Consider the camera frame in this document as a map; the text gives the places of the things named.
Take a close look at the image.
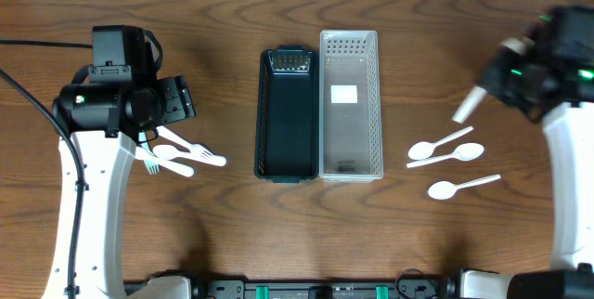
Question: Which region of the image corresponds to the white plastic spoon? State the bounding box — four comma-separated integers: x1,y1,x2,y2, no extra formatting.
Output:
427,175,501,201
407,143,484,168
407,126,474,160
451,36,528,125

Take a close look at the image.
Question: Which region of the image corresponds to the black plastic basket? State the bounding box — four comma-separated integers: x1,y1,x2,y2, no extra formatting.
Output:
254,45,319,184

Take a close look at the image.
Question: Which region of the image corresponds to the clear plastic basket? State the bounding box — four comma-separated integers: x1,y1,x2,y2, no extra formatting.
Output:
318,30,383,183

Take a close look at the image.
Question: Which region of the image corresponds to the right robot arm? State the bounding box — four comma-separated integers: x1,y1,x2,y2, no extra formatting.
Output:
439,6,593,298

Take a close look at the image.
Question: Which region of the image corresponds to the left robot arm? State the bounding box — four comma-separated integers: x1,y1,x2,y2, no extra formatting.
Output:
44,25,195,298

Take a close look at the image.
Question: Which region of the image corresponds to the white plastic fork middle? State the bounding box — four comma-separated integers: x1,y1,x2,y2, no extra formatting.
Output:
152,145,227,166

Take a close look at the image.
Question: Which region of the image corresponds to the white plastic fork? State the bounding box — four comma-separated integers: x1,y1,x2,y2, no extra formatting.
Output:
135,147,195,177
157,126,214,163
152,145,227,166

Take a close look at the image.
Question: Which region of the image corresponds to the white plastic fork top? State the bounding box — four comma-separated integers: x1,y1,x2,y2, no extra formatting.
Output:
157,126,214,163

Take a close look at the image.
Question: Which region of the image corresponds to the white plastic fork left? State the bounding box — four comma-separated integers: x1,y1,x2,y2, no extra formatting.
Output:
135,147,195,177

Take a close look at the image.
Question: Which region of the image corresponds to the white label in basket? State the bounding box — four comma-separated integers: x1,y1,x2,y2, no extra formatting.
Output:
330,85,358,104

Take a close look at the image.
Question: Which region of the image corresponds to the white plastic fork handle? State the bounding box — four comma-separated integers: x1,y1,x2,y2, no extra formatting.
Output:
138,132,161,175

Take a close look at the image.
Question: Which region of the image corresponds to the black mounting rail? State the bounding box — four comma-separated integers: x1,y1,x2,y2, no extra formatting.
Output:
123,279,454,299

